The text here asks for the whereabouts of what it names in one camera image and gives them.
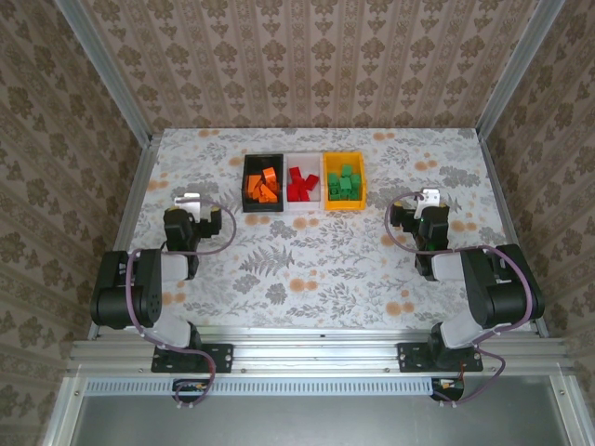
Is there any floral patterned table cover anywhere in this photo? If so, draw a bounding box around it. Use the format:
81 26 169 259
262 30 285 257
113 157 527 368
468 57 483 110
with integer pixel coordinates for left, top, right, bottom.
107 127 535 332

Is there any black plastic bin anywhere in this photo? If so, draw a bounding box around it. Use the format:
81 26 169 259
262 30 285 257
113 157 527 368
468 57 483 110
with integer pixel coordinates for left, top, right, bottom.
242 152 285 214

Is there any yellow plastic bin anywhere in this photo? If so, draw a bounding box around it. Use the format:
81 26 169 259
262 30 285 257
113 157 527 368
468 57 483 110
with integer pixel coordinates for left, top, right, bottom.
322 151 368 213

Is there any white plastic bin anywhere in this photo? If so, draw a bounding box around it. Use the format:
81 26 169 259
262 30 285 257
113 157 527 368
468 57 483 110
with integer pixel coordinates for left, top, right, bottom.
284 152 324 214

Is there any aluminium mounting beam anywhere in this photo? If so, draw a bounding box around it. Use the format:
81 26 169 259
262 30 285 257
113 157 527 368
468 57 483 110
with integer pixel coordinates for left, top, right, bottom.
67 324 571 377

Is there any grey metal tray panel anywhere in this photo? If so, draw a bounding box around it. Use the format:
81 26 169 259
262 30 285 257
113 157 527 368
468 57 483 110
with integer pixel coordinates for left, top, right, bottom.
44 375 595 446

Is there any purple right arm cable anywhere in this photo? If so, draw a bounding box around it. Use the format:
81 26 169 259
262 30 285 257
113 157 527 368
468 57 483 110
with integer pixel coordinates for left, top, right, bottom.
386 192 536 410

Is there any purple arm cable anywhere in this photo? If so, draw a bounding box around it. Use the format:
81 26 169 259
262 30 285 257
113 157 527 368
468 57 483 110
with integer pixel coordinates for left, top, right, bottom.
386 192 536 410
124 199 238 411

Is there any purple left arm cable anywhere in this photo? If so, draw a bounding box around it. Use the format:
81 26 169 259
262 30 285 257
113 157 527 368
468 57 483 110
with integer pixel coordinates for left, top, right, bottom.
124 199 238 411

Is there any aluminium table side rail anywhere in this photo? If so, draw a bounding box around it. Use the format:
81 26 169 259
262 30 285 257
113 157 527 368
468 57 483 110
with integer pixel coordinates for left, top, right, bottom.
477 133 549 339
86 133 164 340

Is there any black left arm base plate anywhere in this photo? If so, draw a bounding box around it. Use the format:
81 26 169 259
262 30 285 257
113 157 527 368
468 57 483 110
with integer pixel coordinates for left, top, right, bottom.
152 342 234 374

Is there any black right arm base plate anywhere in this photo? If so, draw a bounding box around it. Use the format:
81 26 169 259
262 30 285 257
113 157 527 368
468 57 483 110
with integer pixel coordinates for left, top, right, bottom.
397 342 484 374

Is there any black cable connector box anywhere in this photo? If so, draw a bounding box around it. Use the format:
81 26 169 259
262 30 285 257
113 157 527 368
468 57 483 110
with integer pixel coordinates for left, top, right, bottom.
174 378 209 403
430 376 466 401

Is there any aluminium frame post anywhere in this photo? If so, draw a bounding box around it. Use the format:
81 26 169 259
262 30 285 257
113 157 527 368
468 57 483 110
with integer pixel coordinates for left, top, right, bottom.
53 0 154 146
476 0 566 140

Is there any white slotted cable duct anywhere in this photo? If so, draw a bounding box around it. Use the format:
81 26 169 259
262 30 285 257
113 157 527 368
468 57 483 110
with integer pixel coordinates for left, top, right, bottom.
85 376 436 397

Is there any aluminium lower frame rail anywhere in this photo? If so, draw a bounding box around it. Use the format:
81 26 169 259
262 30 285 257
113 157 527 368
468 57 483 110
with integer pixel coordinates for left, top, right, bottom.
44 375 88 446
549 375 595 446

